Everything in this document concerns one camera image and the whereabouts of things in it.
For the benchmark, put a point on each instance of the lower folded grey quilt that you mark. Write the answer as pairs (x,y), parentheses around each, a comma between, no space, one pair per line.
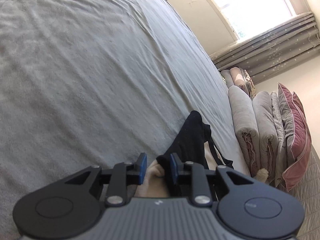
(245,127)

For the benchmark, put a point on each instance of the upper folded grey quilt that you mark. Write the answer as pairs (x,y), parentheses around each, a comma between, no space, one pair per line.
(268,137)

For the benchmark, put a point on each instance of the beige black raglan bear shirt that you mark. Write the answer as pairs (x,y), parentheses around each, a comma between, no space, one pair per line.
(193,143)

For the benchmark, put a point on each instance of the folded grey quilt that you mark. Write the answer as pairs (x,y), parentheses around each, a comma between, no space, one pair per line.
(268,137)
(245,127)

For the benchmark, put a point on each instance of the light grey patterned quilt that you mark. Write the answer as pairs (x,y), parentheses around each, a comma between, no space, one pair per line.
(281,158)

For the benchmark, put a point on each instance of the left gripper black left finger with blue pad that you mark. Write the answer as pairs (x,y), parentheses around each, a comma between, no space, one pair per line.
(74,204)

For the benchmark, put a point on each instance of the grey bed sheet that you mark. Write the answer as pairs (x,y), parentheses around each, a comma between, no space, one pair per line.
(97,82)

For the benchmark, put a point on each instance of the white plush toy dog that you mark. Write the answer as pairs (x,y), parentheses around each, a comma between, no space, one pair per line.
(262,175)

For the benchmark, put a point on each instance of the grey quilted headboard cover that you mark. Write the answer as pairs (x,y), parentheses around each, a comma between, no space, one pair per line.
(307,190)

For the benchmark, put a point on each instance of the grey right window curtain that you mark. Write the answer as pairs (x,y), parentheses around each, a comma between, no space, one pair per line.
(273,51)

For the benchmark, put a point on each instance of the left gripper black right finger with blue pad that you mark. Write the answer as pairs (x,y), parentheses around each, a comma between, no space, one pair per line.
(225,204)

